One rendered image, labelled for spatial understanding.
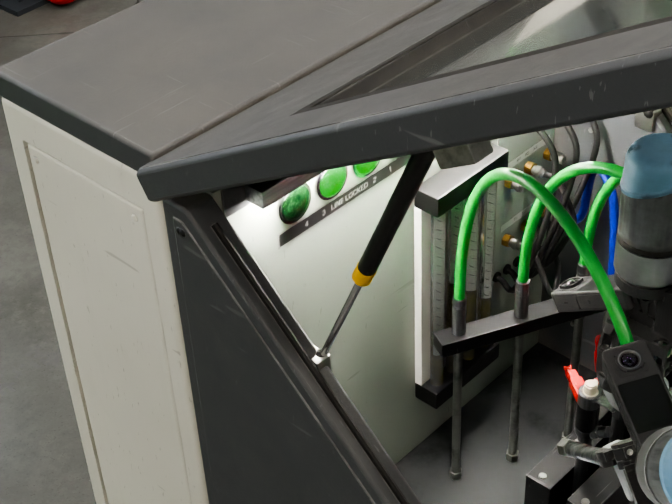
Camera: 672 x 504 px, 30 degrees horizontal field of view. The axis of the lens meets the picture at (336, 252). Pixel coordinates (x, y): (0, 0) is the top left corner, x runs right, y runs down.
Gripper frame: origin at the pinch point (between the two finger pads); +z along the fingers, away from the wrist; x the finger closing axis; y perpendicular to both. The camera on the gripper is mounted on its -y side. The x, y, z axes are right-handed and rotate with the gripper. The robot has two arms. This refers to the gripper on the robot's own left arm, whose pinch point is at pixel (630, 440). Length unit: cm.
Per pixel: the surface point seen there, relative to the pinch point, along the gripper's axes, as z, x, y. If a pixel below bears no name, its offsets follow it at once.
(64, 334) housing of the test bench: 28, -60, -34
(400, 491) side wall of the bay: -3.0, -24.0, -2.7
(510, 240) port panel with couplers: 44, 1, -28
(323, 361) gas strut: -4.6, -27.2, -17.5
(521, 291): 29.5, -2.0, -20.0
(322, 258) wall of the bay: 13.6, -24.5, -30.1
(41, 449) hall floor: 168, -107, -30
